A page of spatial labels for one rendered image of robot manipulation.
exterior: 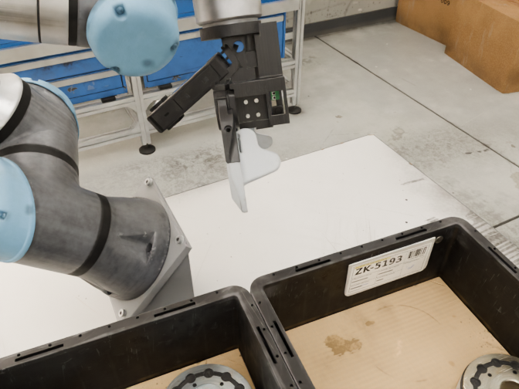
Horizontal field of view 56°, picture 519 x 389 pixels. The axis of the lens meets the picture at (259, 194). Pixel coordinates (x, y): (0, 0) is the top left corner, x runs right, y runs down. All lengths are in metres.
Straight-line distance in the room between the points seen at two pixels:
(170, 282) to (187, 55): 1.70
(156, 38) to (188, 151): 2.00
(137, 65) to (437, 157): 2.15
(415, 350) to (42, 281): 0.62
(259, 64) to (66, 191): 0.28
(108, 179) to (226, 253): 1.46
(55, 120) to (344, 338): 0.48
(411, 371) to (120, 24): 0.48
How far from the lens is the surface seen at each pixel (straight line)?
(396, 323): 0.67
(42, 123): 0.71
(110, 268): 0.68
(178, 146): 2.46
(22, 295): 0.93
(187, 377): 0.58
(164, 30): 0.42
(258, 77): 0.57
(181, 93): 0.57
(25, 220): 0.62
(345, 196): 1.04
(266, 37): 0.57
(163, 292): 0.72
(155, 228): 0.69
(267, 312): 0.53
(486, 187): 2.38
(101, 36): 0.42
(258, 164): 0.53
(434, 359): 0.65
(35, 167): 0.66
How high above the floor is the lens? 1.35
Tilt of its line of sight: 40 degrees down
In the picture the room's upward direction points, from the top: straight up
